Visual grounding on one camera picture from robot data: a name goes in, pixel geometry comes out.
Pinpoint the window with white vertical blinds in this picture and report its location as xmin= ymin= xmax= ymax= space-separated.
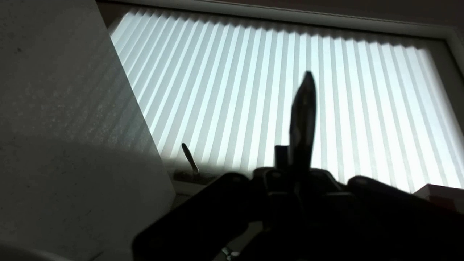
xmin=95 ymin=0 xmax=464 ymax=194

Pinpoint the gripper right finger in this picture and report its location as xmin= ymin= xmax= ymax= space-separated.
xmin=302 ymin=70 xmax=464 ymax=261

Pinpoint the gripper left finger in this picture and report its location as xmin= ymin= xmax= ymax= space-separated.
xmin=132 ymin=71 xmax=306 ymax=261

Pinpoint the grey window handle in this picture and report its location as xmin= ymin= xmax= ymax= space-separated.
xmin=181 ymin=142 xmax=200 ymax=175

